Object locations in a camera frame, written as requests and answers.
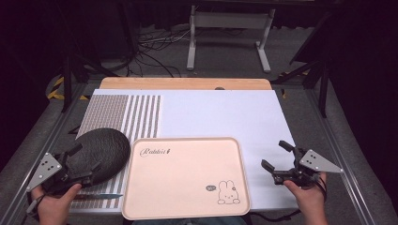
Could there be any bundle of floor cables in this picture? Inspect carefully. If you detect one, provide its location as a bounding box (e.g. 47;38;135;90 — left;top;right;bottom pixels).
125;26;192;78

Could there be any kitchen knife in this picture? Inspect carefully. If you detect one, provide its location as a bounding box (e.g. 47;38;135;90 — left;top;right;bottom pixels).
73;192;124;202

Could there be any black stand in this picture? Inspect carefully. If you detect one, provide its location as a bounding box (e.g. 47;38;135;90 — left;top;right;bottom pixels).
271;12;333;119
59;51;120;114

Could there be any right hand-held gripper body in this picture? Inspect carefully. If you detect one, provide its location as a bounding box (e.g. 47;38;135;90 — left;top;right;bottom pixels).
271;146;344;189

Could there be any aluminium rail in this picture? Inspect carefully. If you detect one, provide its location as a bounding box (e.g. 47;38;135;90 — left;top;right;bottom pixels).
0;83;92;225
308;88;374;225

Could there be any pink tray with rabbit print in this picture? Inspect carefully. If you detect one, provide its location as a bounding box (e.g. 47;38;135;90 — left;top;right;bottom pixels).
121;136;253;221

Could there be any yellow and black floor tape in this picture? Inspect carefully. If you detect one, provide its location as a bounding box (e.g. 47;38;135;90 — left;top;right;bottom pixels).
46;76;91;101

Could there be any white metal stand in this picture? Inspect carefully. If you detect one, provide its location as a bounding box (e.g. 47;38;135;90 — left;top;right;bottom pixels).
186;4;277;74

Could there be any grey wrist strap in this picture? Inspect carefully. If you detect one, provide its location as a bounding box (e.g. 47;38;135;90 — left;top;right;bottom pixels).
25;194;45;216

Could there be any person's right hand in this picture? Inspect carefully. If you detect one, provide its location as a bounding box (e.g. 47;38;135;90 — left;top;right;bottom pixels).
283;172;329;219

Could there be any black cable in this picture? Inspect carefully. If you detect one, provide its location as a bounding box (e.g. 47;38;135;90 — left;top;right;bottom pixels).
249;208;302;224

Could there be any white mat with striped print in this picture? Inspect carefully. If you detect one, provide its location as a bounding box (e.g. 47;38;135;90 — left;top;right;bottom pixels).
69;88;299;214

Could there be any person's left hand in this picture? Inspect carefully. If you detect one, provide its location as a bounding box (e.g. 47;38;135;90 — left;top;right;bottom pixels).
30;183;83;225

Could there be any black oval textured plate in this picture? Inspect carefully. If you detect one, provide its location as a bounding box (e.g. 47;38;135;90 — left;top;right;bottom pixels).
66;127;132;188

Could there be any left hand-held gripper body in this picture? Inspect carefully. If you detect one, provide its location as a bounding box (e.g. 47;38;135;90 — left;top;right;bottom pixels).
26;151;94;195

